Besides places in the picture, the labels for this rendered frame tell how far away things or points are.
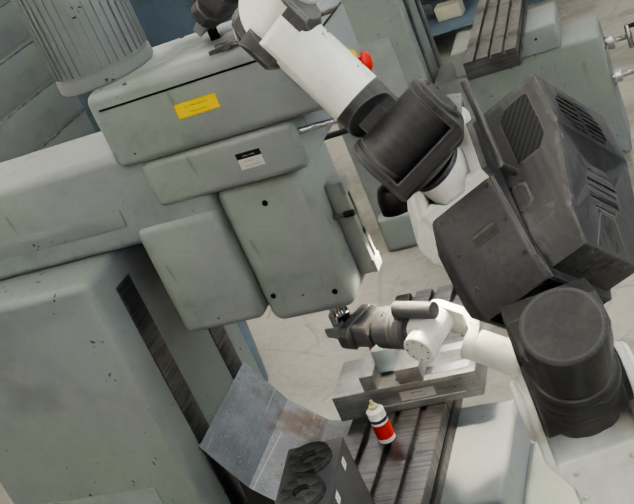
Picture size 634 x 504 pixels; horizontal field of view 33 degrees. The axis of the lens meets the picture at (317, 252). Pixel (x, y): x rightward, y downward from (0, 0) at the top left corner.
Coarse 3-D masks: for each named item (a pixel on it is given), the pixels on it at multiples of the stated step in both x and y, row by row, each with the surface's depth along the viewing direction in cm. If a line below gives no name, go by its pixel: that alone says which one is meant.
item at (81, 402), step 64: (128, 256) 226; (0, 320) 221; (64, 320) 217; (128, 320) 221; (0, 384) 231; (64, 384) 226; (128, 384) 221; (192, 384) 239; (0, 448) 241; (64, 448) 236; (128, 448) 231; (192, 448) 233
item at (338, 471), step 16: (304, 448) 211; (320, 448) 209; (336, 448) 209; (288, 464) 208; (304, 464) 206; (320, 464) 204; (336, 464) 204; (352, 464) 213; (288, 480) 206; (304, 480) 202; (320, 480) 200; (336, 480) 201; (352, 480) 210; (288, 496) 199; (304, 496) 197; (320, 496) 197; (336, 496) 198; (352, 496) 207; (368, 496) 216
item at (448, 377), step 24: (360, 360) 259; (432, 360) 246; (456, 360) 242; (336, 384) 253; (360, 384) 249; (384, 384) 245; (408, 384) 242; (432, 384) 240; (456, 384) 239; (480, 384) 238; (336, 408) 250; (360, 408) 248; (384, 408) 247; (408, 408) 245
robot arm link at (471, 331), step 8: (440, 304) 213; (448, 304) 213; (456, 312) 211; (464, 312) 211; (456, 320) 213; (464, 320) 210; (472, 320) 209; (456, 328) 215; (464, 328) 212; (472, 328) 208; (480, 328) 208; (464, 336) 214; (472, 336) 206; (464, 344) 206; (472, 344) 206; (464, 352) 207; (472, 352) 206; (472, 360) 208
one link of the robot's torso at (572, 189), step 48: (528, 96) 162; (480, 144) 163; (528, 144) 160; (576, 144) 159; (432, 192) 163; (480, 192) 160; (528, 192) 157; (576, 192) 154; (624, 192) 165; (432, 240) 167; (480, 240) 160; (528, 240) 154; (576, 240) 151; (624, 240) 159; (480, 288) 159; (528, 288) 155
